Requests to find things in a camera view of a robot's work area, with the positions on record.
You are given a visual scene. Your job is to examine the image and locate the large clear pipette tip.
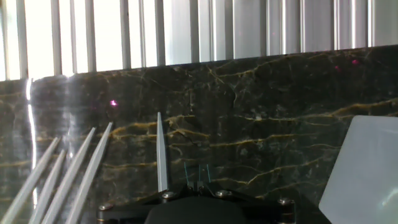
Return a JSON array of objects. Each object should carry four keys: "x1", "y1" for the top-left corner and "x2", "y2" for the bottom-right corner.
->
[
  {"x1": 42, "y1": 126, "x2": 96, "y2": 224},
  {"x1": 65, "y1": 121, "x2": 113, "y2": 224},
  {"x1": 28, "y1": 149, "x2": 67, "y2": 224},
  {"x1": 156, "y1": 111, "x2": 170, "y2": 193},
  {"x1": 0, "y1": 136, "x2": 62, "y2": 224}
]

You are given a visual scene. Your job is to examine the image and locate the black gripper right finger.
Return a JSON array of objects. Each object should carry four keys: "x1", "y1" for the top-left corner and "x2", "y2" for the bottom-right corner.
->
[{"x1": 198, "y1": 182, "x2": 296, "y2": 224}]

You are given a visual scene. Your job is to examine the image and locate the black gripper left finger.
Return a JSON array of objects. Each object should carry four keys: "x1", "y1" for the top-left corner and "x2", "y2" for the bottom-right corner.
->
[{"x1": 96, "y1": 182, "x2": 198, "y2": 224}]

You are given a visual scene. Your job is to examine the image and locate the green pipette tip holder box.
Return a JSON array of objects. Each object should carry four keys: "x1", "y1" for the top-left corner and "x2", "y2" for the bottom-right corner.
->
[{"x1": 318, "y1": 114, "x2": 398, "y2": 224}]

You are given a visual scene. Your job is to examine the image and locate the black marble pattern mat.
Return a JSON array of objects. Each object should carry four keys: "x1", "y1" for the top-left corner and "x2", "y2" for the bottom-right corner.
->
[{"x1": 0, "y1": 45, "x2": 398, "y2": 224}]

